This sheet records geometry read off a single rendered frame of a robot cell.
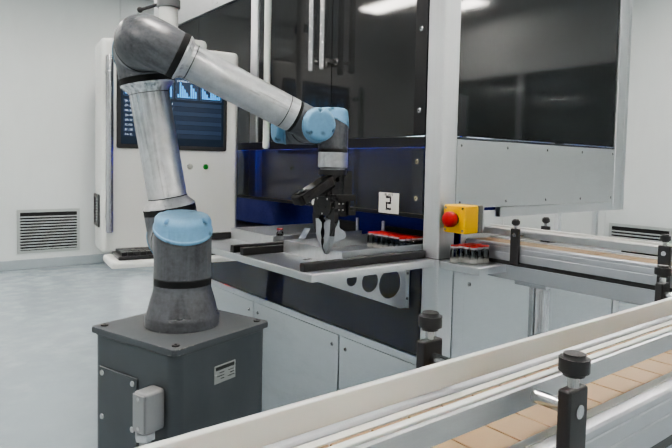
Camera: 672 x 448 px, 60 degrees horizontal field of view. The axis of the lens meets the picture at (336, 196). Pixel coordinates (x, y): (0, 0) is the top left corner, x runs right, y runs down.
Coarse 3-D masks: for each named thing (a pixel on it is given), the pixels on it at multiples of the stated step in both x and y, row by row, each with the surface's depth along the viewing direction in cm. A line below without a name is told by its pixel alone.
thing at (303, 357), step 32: (224, 288) 251; (480, 288) 166; (512, 288) 175; (288, 320) 211; (320, 320) 196; (480, 320) 167; (512, 320) 176; (576, 320) 199; (288, 352) 212; (320, 352) 196; (352, 352) 183; (384, 352) 171; (288, 384) 212; (320, 384) 196; (352, 384) 183
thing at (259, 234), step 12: (240, 228) 192; (252, 228) 194; (264, 228) 197; (276, 228) 200; (288, 228) 203; (300, 228) 206; (312, 228) 210; (240, 240) 185; (252, 240) 179; (264, 240) 173; (276, 240) 170
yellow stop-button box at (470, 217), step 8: (448, 208) 150; (456, 208) 148; (464, 208) 146; (472, 208) 147; (480, 208) 149; (464, 216) 146; (472, 216) 147; (480, 216) 149; (456, 224) 148; (464, 224) 146; (472, 224) 147; (480, 224) 149; (456, 232) 148; (464, 232) 146; (472, 232) 148; (480, 232) 150
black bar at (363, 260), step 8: (368, 256) 146; (376, 256) 146; (384, 256) 148; (392, 256) 149; (400, 256) 151; (408, 256) 153; (416, 256) 155; (424, 256) 157; (304, 264) 133; (312, 264) 134; (320, 264) 135; (328, 264) 137; (336, 264) 138; (344, 264) 140; (352, 264) 141; (360, 264) 143; (368, 264) 145
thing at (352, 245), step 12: (288, 240) 163; (300, 240) 165; (312, 240) 168; (348, 240) 176; (360, 240) 179; (288, 252) 160; (300, 252) 156; (312, 252) 151; (336, 252) 143; (348, 252) 143; (360, 252) 146; (372, 252) 148; (384, 252) 151; (396, 252) 153
